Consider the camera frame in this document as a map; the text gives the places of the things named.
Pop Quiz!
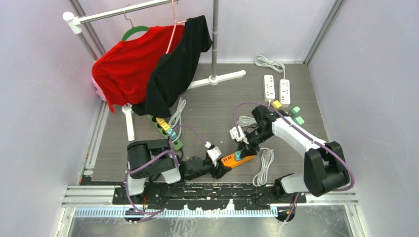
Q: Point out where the teal plug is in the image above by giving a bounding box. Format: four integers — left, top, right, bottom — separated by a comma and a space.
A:
167, 128, 177, 141
234, 150, 243, 162

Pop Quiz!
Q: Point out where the orange power strip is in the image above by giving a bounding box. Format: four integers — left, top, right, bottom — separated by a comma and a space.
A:
221, 148, 275, 187

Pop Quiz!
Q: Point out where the green plug adapter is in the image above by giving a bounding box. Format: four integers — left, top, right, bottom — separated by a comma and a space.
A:
289, 106, 300, 117
293, 117, 305, 126

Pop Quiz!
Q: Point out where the short white power strip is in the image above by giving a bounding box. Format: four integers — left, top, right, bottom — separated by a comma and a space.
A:
236, 74, 276, 128

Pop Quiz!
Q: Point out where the long white power strip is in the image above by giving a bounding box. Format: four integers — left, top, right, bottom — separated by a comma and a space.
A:
253, 55, 292, 108

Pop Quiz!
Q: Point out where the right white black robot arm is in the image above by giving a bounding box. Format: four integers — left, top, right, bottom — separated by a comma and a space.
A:
235, 104, 352, 203

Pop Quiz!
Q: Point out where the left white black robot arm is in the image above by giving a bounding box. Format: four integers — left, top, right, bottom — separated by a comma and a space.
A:
125, 139, 232, 204

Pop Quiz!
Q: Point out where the teal plug on green strip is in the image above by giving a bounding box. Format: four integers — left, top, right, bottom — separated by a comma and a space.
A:
167, 128, 177, 141

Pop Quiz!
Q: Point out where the yellow plug on green strip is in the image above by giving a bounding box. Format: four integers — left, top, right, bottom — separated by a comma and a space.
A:
156, 118, 166, 127

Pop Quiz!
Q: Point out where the dark green power strip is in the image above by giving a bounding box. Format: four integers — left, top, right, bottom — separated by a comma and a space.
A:
147, 115, 183, 151

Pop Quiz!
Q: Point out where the purple power strip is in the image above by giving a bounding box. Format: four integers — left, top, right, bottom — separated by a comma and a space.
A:
168, 98, 186, 130

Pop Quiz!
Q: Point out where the black t-shirt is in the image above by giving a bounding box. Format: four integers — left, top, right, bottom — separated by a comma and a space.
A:
132, 15, 212, 118

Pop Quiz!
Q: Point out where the red t-shirt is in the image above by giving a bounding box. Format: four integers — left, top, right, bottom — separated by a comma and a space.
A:
91, 25, 185, 112

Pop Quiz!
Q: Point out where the pink clothes hanger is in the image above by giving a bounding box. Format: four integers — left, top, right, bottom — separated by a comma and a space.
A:
166, 0, 187, 54

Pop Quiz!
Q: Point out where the green clothes hanger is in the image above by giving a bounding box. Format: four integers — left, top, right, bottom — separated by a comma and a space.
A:
121, 10, 150, 41

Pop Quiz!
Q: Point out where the white metal clothes rack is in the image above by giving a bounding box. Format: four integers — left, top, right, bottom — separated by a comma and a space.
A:
62, 0, 246, 142

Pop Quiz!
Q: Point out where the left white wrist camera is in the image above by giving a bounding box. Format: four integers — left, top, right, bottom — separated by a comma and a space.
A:
207, 145, 223, 167

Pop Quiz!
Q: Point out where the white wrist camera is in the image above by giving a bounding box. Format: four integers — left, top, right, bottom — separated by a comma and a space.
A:
229, 126, 248, 144
207, 145, 223, 167

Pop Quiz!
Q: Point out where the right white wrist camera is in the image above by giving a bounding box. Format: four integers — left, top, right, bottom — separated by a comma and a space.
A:
229, 126, 248, 144

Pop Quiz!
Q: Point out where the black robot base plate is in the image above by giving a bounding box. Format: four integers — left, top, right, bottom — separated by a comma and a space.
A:
112, 182, 306, 221

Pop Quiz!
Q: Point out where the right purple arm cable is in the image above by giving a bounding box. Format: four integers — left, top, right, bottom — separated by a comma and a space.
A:
233, 101, 355, 223

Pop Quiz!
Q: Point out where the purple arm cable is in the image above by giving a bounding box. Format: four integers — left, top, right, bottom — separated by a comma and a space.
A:
233, 101, 355, 223
124, 124, 212, 224

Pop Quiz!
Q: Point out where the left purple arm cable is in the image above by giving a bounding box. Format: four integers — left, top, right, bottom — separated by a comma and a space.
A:
124, 124, 212, 224

